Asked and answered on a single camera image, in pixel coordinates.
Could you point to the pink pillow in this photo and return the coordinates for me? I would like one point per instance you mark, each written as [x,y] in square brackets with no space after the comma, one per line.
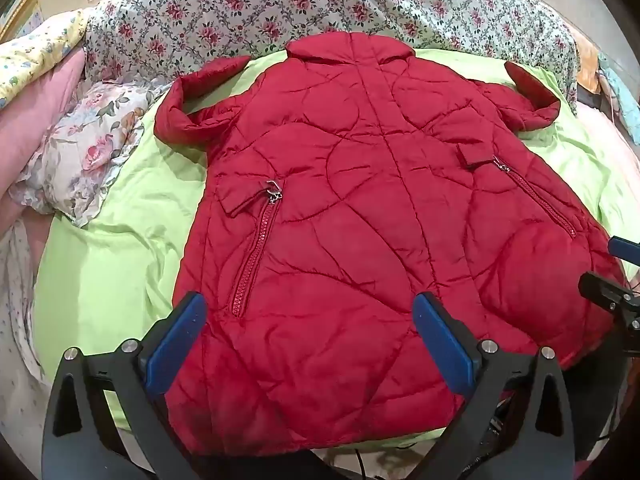
[35,125]

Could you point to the pastel floral pillow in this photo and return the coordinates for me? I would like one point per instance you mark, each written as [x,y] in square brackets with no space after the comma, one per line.
[85,150]

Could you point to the yellow floral cloth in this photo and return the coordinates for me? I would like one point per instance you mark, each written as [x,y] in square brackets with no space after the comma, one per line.
[35,60]

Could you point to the light green bed sheet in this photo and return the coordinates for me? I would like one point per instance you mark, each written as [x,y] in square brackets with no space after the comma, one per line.
[125,240]

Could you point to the orange cloth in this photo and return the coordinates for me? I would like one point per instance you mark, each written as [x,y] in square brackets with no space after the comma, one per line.
[586,60]

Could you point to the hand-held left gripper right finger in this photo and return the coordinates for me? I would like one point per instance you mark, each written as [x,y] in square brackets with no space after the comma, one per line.
[445,345]

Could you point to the teal patterned cloth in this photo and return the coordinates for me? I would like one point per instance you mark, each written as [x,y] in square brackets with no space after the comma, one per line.
[622,95]

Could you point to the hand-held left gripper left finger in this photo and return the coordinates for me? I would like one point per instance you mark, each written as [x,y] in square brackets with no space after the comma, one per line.
[176,340]

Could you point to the white rose-print quilt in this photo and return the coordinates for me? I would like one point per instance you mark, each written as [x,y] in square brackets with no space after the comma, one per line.
[310,5]

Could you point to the white dotted sheet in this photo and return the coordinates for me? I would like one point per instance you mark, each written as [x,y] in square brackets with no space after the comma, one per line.
[20,310]

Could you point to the red quilted jacket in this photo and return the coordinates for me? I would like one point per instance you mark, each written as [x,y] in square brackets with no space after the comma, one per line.
[360,220]

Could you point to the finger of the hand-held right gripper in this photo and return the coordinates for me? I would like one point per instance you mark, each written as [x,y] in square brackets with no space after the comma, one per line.
[607,290]
[625,249]

